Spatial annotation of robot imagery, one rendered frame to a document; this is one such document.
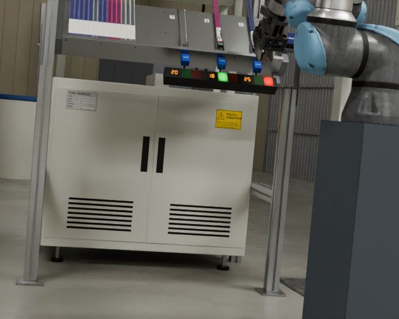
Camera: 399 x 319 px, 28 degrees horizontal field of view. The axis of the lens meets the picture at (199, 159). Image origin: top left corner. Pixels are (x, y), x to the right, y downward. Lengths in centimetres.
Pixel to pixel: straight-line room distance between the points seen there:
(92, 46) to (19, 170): 324
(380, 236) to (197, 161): 98
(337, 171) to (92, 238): 106
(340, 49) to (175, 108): 96
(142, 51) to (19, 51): 925
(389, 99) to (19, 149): 389
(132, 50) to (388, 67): 81
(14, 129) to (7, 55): 609
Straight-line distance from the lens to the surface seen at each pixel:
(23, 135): 550
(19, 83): 1157
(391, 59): 192
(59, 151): 266
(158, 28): 245
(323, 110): 754
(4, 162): 554
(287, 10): 207
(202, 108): 270
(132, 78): 586
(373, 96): 190
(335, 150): 192
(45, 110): 235
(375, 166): 186
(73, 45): 236
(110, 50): 237
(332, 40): 185
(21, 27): 1161
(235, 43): 247
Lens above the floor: 53
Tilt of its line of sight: 3 degrees down
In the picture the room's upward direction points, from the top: 5 degrees clockwise
